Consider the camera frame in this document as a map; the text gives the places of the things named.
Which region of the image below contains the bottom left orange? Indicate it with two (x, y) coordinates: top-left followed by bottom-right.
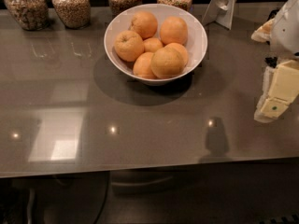
(133, 52), (156, 79)

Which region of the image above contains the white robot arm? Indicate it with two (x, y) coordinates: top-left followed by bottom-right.
(251, 0), (299, 123)

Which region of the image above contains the stack of round coasters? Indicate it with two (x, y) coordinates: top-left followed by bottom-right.
(251, 19), (274, 43)

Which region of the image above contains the white picture frame stand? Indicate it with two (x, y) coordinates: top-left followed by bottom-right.
(202, 0), (237, 30)

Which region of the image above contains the top left orange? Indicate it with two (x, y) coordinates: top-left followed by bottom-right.
(130, 11), (158, 39)

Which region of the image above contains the right hidden orange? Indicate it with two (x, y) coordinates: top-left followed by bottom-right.
(166, 43), (189, 65)

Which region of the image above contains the white ceramic bowl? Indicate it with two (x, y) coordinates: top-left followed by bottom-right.
(103, 4), (207, 86)

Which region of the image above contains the top right orange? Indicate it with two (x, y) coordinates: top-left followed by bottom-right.
(160, 16), (188, 45)

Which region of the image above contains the small centre orange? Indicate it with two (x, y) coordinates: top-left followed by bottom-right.
(144, 37), (164, 52)

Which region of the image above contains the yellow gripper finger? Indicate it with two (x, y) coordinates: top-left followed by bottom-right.
(254, 60), (299, 123)

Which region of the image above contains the front large orange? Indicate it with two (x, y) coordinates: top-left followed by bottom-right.
(150, 48), (185, 79)

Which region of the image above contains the far left glass jar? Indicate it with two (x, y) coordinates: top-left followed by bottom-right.
(4, 0), (49, 31)

